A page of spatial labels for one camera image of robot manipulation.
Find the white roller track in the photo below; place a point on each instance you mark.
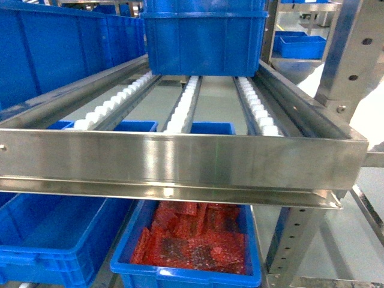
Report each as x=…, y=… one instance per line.
x=114, y=100
x=259, y=113
x=178, y=120

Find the white roller track left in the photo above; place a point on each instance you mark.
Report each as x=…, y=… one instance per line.
x=114, y=100

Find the blue bin with red parts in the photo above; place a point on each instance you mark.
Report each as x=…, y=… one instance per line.
x=158, y=276

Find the empty blue bin lower left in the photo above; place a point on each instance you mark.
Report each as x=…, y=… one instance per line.
x=61, y=240

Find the white roller track middle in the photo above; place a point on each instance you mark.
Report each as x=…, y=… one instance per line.
x=178, y=120

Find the long blue bin left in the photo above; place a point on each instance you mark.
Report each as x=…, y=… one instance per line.
x=44, y=48

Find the stainless steel flow rack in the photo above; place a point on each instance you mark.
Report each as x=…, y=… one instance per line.
x=315, y=159

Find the red bagged parts pile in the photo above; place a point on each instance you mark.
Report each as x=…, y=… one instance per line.
x=190, y=235

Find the blue bin background right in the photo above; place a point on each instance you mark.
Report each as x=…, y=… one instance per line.
x=298, y=45

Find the white roller track right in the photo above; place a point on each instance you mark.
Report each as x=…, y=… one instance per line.
x=259, y=113

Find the blue bin on rollers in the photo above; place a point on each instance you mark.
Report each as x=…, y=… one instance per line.
x=204, y=38

